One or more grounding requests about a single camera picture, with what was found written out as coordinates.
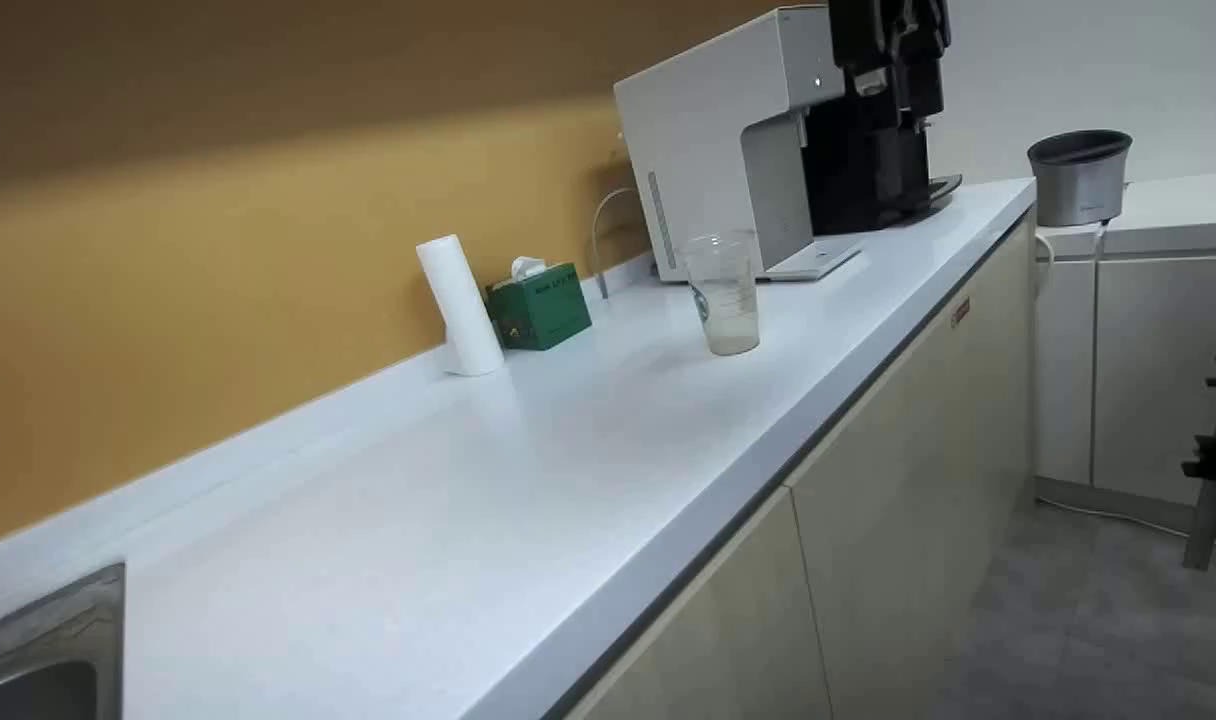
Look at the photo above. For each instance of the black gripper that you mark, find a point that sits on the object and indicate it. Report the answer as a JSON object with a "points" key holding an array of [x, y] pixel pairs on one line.
{"points": [[891, 25]]}

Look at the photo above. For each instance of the clear plastic cup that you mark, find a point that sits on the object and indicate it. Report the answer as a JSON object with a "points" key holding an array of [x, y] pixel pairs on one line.
{"points": [[727, 302]]}

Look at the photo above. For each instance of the white coffee maker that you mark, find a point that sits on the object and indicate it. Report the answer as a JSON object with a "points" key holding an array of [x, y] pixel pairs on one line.
{"points": [[703, 144]]}

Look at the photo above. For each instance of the grey bucket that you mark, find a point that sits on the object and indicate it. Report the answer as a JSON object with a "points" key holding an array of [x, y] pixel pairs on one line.
{"points": [[1078, 181]]}

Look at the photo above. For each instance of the beige cabinet door with label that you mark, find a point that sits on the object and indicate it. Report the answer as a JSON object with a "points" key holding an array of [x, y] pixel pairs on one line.
{"points": [[993, 400]]}

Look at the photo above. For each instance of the white cabinet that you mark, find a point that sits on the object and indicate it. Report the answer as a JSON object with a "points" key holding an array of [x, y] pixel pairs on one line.
{"points": [[1168, 374]]}

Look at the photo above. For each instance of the white tissue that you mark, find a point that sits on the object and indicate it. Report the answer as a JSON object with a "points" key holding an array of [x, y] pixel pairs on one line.
{"points": [[530, 266]]}

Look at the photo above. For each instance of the green tissue box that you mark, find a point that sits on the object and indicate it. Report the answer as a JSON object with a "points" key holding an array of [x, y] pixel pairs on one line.
{"points": [[541, 311]]}

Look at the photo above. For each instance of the white paper towel roll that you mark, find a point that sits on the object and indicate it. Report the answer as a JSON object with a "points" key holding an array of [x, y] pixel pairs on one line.
{"points": [[453, 305]]}

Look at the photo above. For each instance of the black and white tripod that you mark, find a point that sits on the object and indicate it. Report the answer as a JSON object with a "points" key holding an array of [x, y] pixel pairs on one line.
{"points": [[1212, 463]]}

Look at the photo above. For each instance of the steel sink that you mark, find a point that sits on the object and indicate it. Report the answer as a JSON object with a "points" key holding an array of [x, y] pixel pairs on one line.
{"points": [[35, 653]]}

